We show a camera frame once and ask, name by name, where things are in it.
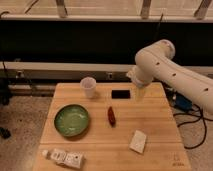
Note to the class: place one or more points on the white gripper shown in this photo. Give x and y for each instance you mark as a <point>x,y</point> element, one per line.
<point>139,79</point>

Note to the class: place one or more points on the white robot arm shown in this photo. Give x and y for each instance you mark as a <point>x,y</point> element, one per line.
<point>155,61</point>

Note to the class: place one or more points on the green ceramic bowl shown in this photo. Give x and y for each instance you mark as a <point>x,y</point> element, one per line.
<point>71,120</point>

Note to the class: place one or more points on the black rectangular phone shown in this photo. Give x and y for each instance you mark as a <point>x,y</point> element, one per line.
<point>120,94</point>

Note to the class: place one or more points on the dark red small object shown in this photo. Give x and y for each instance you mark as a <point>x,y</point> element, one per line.
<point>111,116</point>

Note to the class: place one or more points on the blue box on floor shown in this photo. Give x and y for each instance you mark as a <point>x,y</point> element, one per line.
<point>182,102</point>

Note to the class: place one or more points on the white tube with label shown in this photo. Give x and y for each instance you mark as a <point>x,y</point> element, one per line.
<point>62,157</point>

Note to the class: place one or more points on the dark object on floor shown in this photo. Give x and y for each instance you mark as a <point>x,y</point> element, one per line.
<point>5,133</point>

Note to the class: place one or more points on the grey wall rail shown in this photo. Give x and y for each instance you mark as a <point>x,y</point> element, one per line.
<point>63,71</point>

